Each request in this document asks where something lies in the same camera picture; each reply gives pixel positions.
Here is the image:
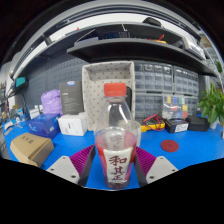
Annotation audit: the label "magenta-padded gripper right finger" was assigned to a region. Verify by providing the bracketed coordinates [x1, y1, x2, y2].
[133, 145, 180, 188]

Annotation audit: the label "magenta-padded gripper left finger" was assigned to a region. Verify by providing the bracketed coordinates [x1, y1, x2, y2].
[45, 144, 97, 187]

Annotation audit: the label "clear red-capped drink bottle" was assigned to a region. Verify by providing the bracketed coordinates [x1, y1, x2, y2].
[94, 82, 138, 190]

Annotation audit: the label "flat round red coaster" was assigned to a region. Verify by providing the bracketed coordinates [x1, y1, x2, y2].
[160, 139, 180, 153]

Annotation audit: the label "yellow multimeter with red leads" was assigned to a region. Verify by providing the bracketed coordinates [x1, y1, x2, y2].
[140, 113, 167, 133]

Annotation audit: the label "black box with white label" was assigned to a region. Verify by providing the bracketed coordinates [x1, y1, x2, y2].
[164, 118, 190, 134]

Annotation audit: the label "brown cardboard box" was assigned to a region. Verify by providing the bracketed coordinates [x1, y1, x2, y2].
[9, 132, 55, 168]

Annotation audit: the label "blue box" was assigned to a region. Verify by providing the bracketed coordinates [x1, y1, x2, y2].
[27, 113, 62, 140]

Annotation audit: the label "clear organizer box colourful parts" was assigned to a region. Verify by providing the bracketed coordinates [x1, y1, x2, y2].
[162, 94, 189, 120]

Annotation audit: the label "small white box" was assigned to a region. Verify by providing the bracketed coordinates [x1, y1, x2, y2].
[29, 105, 43, 120]

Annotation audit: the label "dark grey standing box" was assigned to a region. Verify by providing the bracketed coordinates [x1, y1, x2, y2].
[59, 80, 85, 116]

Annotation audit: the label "purple plastic bag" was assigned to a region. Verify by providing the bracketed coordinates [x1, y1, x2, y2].
[40, 89, 63, 116]

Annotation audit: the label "white pegboard tray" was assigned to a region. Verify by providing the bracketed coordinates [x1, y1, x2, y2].
[81, 60, 137, 132]

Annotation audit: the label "green potted plant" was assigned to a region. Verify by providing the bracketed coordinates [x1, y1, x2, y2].
[197, 83, 224, 129]

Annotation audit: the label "wide grey drawer cabinet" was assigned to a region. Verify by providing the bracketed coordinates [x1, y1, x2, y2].
[133, 60, 174, 93]

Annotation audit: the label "teal tool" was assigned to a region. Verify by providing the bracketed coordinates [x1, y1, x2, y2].
[14, 76, 28, 89]

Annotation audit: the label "white shelf rack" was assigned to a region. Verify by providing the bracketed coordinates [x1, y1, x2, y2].
[201, 33, 224, 91]

